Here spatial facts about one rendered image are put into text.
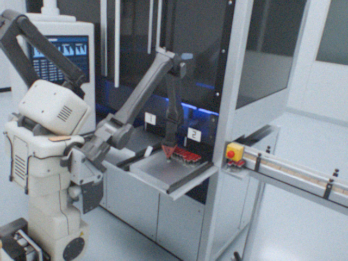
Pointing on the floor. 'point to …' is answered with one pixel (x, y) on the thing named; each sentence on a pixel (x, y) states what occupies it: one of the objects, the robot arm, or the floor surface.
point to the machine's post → (225, 122)
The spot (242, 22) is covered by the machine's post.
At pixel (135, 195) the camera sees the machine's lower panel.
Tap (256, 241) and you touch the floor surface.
